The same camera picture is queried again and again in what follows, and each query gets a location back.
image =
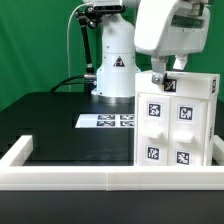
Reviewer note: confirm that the white U-shaped border frame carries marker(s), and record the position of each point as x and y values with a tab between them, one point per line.
16	175

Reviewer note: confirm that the white cabinet top block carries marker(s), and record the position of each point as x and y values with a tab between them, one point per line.
181	84

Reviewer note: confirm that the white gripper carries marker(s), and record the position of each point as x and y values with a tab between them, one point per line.
171	27

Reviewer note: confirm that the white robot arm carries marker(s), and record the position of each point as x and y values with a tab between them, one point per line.
116	75

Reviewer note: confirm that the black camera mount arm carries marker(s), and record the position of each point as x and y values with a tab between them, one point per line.
87	20

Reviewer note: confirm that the black camera on mount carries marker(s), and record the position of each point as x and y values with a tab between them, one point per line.
106	6

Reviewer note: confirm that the white marker base plate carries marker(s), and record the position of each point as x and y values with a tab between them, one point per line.
105	121

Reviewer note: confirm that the white cabinet door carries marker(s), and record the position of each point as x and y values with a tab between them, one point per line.
152	130
187	131

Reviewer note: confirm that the white cabinet body box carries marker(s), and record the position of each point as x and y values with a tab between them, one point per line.
207	155

